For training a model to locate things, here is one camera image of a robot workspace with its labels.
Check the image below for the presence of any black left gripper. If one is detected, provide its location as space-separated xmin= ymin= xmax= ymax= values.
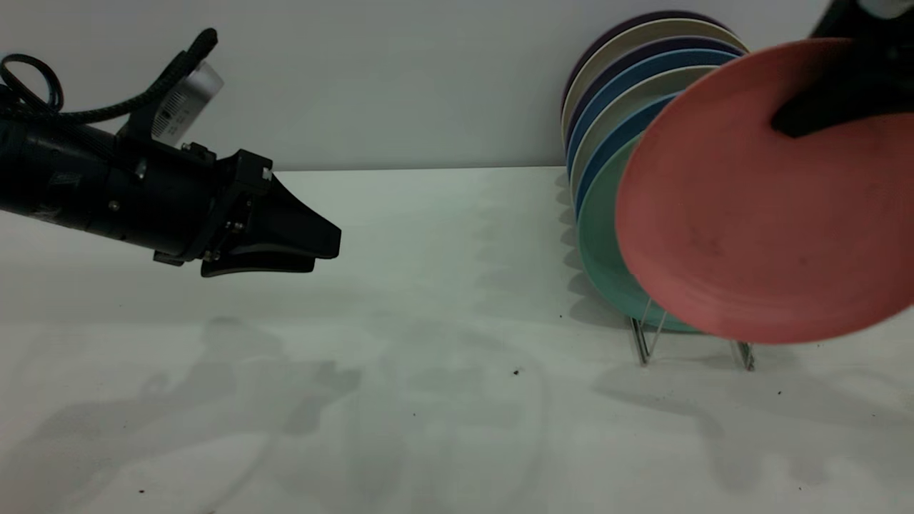
xmin=107 ymin=139 xmax=343 ymax=278

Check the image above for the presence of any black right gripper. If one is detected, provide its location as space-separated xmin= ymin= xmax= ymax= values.
xmin=770 ymin=0 xmax=914 ymax=139

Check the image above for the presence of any pink plate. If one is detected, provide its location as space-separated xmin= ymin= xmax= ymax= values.
xmin=614 ymin=38 xmax=914 ymax=345

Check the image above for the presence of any blue plate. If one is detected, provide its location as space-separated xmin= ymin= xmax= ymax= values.
xmin=566 ymin=49 xmax=740 ymax=172
xmin=575 ymin=93 xmax=679 ymax=215

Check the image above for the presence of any dark navy plate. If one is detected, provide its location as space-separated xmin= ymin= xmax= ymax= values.
xmin=566 ymin=36 xmax=748 ymax=143

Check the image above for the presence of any beige plate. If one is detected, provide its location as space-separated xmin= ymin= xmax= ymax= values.
xmin=571 ymin=66 xmax=716 ymax=193
xmin=561 ymin=19 xmax=750 ymax=143

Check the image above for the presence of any dark purple plate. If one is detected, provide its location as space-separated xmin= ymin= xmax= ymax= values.
xmin=563 ymin=10 xmax=730 ymax=108

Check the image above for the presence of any green plate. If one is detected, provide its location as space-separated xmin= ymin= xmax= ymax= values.
xmin=577 ymin=136 xmax=704 ymax=334

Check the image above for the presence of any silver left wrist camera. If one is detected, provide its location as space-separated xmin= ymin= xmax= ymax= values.
xmin=152 ymin=61 xmax=225 ymax=148

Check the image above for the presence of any black braided cable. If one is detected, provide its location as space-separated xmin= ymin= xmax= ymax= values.
xmin=0 ymin=28 xmax=219 ymax=126

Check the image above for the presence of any silver wire plate rack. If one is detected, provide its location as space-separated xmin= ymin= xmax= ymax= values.
xmin=628 ymin=300 xmax=756 ymax=372

